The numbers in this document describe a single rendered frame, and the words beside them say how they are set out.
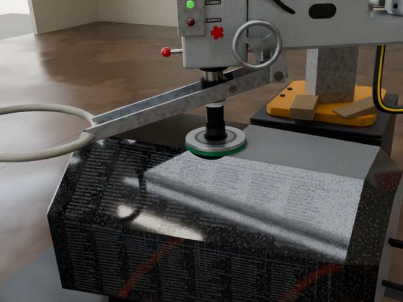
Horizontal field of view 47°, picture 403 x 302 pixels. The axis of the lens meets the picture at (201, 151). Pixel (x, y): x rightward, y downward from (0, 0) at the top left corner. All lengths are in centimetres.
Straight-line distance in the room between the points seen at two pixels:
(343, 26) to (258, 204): 61
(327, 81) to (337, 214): 97
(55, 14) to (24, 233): 732
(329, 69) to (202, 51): 94
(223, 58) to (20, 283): 159
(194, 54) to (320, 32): 39
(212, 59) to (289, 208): 51
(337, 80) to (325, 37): 78
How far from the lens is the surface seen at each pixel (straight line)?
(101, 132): 160
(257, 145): 165
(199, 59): 146
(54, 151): 151
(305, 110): 208
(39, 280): 253
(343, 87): 231
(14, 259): 275
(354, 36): 155
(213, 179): 156
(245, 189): 152
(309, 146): 166
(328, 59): 225
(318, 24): 151
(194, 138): 165
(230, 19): 145
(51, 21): 982
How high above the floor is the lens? 152
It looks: 24 degrees down
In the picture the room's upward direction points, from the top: 3 degrees counter-clockwise
